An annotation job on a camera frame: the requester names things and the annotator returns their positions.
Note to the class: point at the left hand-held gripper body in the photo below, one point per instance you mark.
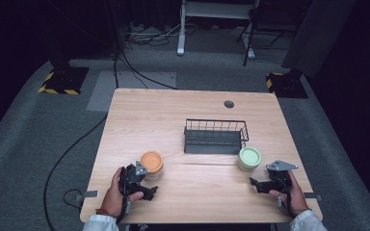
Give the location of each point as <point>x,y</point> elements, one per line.
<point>132,178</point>

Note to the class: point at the dark grey panel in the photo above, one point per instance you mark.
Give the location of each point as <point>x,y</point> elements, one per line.
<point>318,35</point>

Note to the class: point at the person's left hand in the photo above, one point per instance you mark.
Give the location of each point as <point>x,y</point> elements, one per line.
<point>114,199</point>

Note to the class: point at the black tripod stand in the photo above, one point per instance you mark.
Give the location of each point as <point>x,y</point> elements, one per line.
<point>249,38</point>

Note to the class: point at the person's right hand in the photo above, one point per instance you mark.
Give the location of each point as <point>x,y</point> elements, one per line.
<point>297,199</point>

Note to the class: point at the black stand pole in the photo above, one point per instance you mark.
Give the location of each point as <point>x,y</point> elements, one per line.
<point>114,29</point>

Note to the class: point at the white desk frame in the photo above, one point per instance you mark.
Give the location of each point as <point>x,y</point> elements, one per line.
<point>218,10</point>

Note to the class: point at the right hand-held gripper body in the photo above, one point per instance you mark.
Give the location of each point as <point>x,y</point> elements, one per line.
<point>279,176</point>

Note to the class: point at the grey table clamp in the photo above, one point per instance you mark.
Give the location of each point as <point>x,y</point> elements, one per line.
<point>313,196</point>
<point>90,194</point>

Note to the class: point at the red wrist band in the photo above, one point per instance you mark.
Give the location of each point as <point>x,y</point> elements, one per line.
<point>102,211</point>

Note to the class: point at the striped black stand base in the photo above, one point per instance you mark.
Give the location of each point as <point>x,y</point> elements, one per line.
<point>287,85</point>
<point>66,80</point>

